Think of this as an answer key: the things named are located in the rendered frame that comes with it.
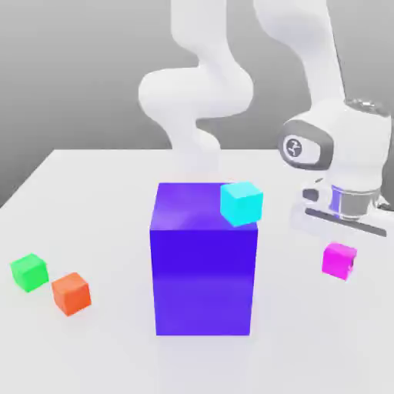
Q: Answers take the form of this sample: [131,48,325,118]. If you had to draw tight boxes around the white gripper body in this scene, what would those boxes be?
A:
[289,204,394,247]

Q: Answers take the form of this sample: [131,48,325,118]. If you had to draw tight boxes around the small magenta cube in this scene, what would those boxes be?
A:
[321,242,359,282]

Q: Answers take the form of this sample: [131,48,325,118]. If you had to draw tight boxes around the small cyan cube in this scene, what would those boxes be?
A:
[219,180,265,228]

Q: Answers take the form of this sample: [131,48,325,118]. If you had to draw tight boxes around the small orange cube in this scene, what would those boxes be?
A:
[51,271,92,318]

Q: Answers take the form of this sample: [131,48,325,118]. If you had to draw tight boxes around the small green cube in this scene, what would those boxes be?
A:
[9,252,50,294]

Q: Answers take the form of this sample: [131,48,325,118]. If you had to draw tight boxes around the large blue box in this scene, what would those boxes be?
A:
[149,182,259,337]

